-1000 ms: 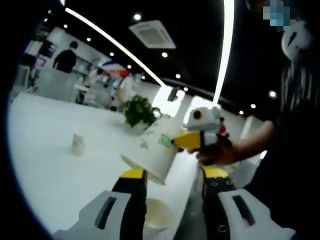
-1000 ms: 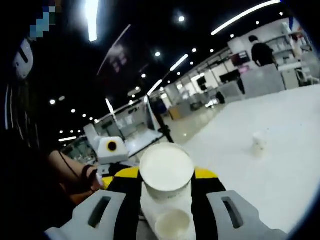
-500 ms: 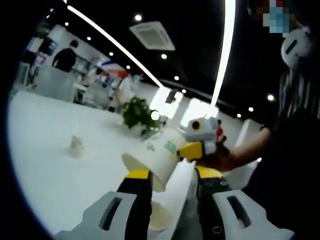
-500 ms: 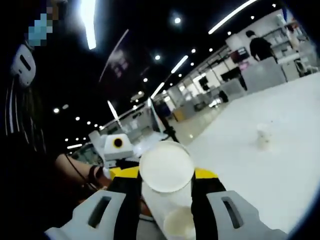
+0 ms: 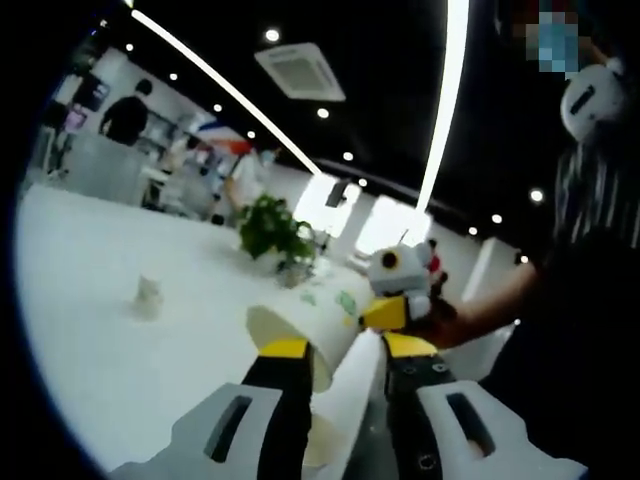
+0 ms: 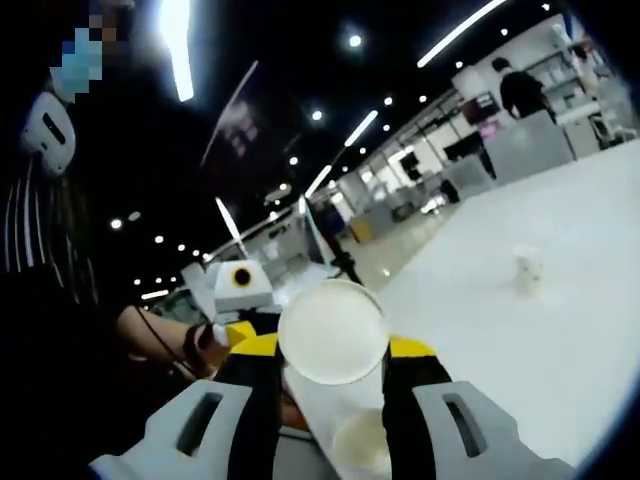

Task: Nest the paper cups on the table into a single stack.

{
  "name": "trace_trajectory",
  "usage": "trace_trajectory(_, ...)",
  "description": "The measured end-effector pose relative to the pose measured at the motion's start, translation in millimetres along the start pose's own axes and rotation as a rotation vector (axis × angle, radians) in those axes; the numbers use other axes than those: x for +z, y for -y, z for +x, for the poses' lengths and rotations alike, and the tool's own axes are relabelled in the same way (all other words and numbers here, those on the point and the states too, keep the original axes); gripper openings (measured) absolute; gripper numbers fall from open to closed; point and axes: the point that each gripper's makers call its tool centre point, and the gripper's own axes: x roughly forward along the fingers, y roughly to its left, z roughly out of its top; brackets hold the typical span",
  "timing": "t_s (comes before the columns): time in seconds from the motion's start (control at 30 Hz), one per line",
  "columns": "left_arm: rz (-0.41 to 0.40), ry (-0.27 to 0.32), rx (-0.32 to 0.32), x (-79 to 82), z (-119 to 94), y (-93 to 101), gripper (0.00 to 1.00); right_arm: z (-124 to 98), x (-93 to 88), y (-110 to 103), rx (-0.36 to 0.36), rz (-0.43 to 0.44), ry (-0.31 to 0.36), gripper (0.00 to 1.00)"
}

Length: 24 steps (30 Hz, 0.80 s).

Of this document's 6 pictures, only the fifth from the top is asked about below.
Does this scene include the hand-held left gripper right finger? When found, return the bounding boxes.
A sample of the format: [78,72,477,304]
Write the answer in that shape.
[382,332,589,480]

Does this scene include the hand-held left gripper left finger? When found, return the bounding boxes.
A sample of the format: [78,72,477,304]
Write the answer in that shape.
[107,337,315,480]

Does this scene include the white paper cup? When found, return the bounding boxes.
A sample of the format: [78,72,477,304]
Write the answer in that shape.
[246,288,375,394]
[302,329,387,471]

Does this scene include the bright window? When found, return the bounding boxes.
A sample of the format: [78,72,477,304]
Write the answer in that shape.
[355,194,432,257]
[295,173,362,239]

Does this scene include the small clear container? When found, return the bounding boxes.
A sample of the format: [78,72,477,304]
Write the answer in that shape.
[276,258,315,290]

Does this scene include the black hanging screen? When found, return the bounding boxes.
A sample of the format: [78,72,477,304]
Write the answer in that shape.
[325,180,350,207]

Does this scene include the potted green plant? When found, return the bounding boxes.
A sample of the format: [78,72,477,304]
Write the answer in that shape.
[238,193,317,274]

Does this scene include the person's dark clothed body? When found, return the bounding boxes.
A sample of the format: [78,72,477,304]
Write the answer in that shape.
[477,139,639,471]

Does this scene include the long curved ceiling light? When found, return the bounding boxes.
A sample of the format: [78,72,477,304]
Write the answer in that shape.
[415,0,470,214]
[130,8,325,176]

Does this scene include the ceiling air conditioner vent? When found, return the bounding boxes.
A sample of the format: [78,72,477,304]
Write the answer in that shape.
[253,42,347,103]

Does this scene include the white chest device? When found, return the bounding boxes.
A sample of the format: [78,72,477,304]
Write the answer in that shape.
[558,56,630,145]

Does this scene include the round ceiling downlights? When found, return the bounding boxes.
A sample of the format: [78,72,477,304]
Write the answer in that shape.
[124,27,546,266]

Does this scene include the grey office chair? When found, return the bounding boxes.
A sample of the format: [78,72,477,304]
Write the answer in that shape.
[67,133,149,207]

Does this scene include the red blue wall banner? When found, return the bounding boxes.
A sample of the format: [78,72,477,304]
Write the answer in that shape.
[193,112,254,155]

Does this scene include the wall screen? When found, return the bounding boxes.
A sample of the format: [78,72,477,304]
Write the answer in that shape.
[77,77,112,110]

